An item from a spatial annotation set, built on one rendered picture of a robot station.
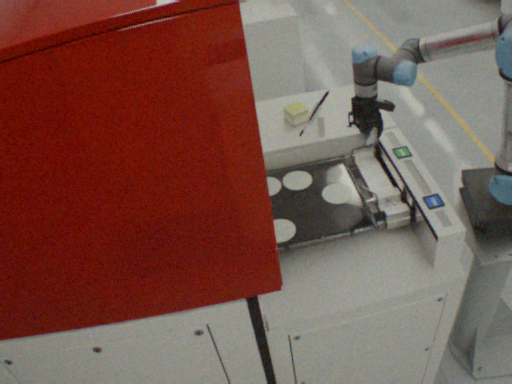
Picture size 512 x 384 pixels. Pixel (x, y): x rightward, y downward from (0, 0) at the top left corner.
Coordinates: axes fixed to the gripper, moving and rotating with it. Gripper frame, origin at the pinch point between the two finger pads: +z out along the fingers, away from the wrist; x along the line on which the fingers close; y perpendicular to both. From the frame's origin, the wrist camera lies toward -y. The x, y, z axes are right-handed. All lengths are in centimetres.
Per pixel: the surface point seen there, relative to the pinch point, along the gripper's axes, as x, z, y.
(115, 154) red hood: 30, -60, 86
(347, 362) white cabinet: 30, 51, 43
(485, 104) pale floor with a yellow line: -65, 105, -204
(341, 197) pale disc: 1.3, 11.9, 16.9
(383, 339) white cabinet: 36, 43, 32
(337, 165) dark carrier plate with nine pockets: -11.4, 11.9, 6.2
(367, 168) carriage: -4.3, 14.1, -1.7
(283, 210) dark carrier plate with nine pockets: -7.7, 11.6, 34.0
